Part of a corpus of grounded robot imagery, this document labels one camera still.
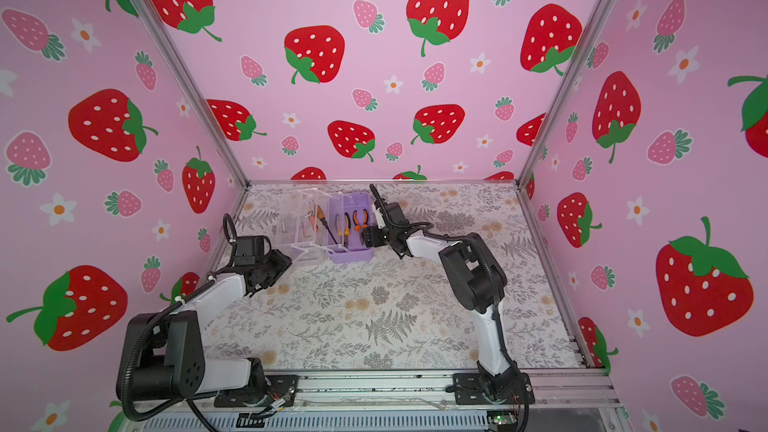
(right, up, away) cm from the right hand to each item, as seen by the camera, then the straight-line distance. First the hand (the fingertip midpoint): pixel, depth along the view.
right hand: (370, 231), depth 99 cm
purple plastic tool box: (-14, +2, +7) cm, 16 cm away
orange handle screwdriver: (-16, +5, -1) cm, 17 cm away
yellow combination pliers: (-9, 0, +8) cm, 12 cm away
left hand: (-26, -9, -7) cm, 28 cm away
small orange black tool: (-19, +4, -3) cm, 20 cm away
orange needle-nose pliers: (-5, +1, +7) cm, 9 cm away
